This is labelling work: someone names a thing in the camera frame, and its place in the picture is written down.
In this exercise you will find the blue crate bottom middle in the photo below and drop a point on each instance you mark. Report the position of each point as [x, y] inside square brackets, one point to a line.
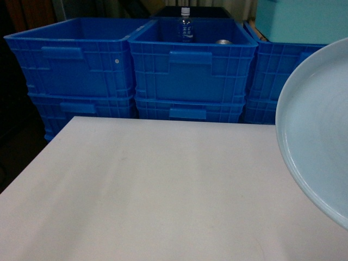
[188, 111]

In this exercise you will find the blue crate top right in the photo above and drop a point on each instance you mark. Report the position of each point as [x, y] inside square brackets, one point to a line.
[272, 65]

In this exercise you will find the blue crate bottom left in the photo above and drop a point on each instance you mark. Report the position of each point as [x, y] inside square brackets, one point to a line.
[57, 111]

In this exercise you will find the light blue oval tray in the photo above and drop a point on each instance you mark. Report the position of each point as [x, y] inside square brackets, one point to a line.
[311, 128]

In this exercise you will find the silver can top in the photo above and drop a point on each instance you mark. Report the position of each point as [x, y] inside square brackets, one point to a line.
[223, 42]

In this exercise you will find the blue crate top left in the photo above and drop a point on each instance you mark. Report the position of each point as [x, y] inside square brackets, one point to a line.
[79, 57]

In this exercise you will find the clear water bottle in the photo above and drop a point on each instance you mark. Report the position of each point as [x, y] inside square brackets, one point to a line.
[185, 27]

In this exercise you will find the blue crate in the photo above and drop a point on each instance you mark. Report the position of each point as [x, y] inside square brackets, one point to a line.
[188, 111]
[202, 71]
[57, 111]
[260, 112]
[79, 57]
[272, 65]

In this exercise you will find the blue crate top middle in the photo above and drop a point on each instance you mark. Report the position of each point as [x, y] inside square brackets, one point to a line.
[202, 71]

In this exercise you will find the teal box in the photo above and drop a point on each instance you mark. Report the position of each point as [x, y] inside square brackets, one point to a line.
[308, 22]

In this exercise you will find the blue crate bottom right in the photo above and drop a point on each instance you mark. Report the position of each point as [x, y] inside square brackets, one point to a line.
[260, 112]

